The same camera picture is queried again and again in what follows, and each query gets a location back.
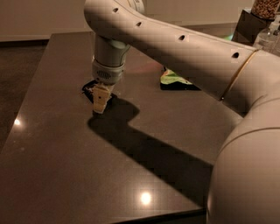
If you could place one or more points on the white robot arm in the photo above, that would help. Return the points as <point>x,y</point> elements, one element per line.
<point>245,182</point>

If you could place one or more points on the white ribbed gripper body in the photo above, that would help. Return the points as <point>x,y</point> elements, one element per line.
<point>108,73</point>

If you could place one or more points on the dark box stand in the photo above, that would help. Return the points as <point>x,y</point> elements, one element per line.
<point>248,27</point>

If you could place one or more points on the black rxbar chocolate wrapper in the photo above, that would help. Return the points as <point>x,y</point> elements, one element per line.
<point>88,89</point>

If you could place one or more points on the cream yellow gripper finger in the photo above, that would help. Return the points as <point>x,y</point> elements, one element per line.
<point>102,94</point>

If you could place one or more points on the jar of nuts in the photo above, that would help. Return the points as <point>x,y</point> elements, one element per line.
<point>265,9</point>

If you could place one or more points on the green chip bag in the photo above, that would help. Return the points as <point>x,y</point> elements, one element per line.
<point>169,77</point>

